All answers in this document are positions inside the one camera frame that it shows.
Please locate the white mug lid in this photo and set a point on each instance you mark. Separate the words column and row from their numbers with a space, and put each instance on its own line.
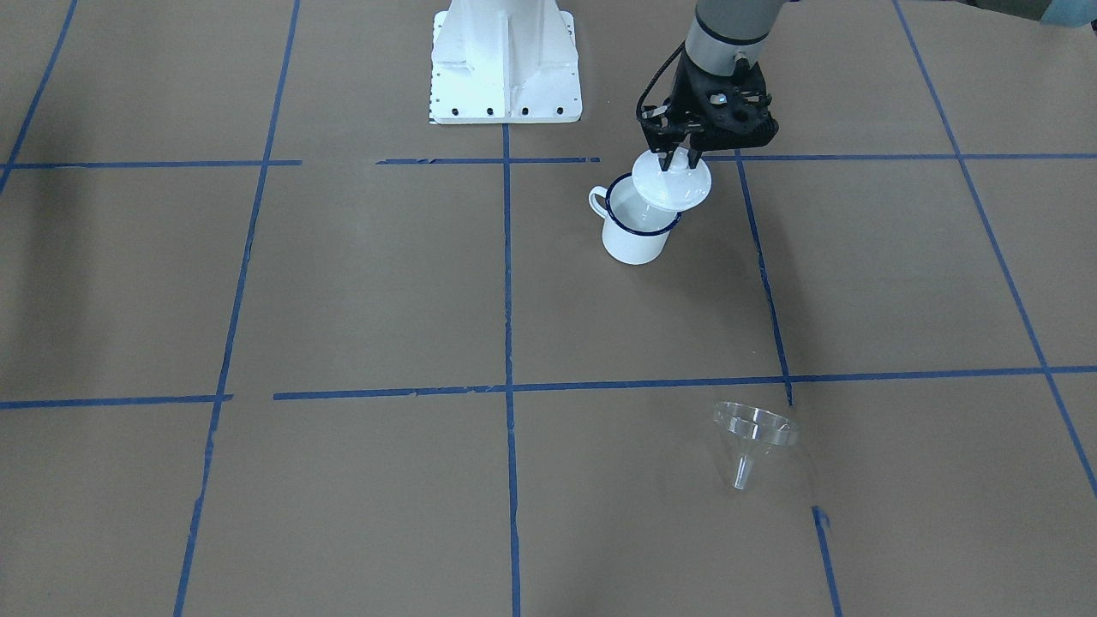
column 677, row 188

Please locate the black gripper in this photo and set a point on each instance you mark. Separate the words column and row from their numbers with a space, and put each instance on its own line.
column 686, row 87

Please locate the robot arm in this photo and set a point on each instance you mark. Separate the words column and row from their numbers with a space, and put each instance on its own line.
column 720, row 33

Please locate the white enamel mug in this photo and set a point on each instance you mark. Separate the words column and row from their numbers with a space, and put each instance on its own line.
column 633, row 231

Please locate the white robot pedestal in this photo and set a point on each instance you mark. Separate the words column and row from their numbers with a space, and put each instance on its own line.
column 496, row 62

